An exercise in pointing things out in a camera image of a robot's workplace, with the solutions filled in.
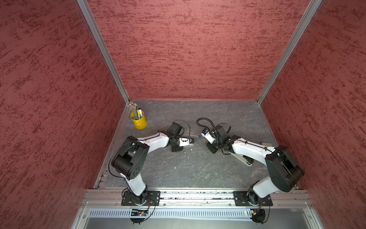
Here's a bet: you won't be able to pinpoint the white slotted cable duct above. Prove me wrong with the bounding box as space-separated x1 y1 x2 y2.
88 208 252 221

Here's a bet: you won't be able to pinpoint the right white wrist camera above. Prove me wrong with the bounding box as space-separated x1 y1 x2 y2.
201 128 215 144

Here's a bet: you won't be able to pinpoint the left base wiring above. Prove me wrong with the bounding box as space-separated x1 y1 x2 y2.
128 197 156 224

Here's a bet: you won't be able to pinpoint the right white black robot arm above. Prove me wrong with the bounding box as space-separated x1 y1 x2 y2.
201 125 305 206

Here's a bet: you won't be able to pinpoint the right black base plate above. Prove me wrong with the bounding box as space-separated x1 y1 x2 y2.
233 191 273 208

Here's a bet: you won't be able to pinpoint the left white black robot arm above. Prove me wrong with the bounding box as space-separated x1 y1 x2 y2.
110 122 185 205

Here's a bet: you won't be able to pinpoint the aluminium front rail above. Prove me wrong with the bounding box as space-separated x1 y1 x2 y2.
82 188 314 209

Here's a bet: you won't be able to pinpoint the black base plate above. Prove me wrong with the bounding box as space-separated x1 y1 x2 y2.
233 191 273 208
121 190 161 206

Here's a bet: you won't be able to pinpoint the yellow pen cup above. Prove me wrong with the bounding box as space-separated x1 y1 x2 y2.
130 111 148 130

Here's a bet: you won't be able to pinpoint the right base wiring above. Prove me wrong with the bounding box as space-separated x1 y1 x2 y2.
250 203 271 224

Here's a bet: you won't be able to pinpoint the grey sponge block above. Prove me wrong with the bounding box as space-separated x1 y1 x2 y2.
260 142 273 147

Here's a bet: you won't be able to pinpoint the pens in cup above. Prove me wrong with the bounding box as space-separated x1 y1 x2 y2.
129 102 143 120

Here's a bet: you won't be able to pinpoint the white black stapler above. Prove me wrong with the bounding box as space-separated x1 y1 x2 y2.
231 154 254 167

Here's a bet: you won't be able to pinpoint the base wiring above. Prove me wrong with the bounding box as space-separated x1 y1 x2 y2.
128 197 156 224
250 203 271 224

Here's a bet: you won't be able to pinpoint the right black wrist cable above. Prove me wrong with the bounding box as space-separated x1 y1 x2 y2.
196 117 232 155

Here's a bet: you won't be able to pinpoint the aluminium corner post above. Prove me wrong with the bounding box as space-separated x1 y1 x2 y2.
256 0 322 105
77 0 130 104

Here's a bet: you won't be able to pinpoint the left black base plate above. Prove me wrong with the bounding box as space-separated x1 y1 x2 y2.
121 190 161 206

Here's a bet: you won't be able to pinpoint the left aluminium corner post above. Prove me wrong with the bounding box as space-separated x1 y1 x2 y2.
77 0 130 104

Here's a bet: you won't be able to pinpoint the right aluminium corner post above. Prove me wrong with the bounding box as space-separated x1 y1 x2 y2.
256 0 322 105

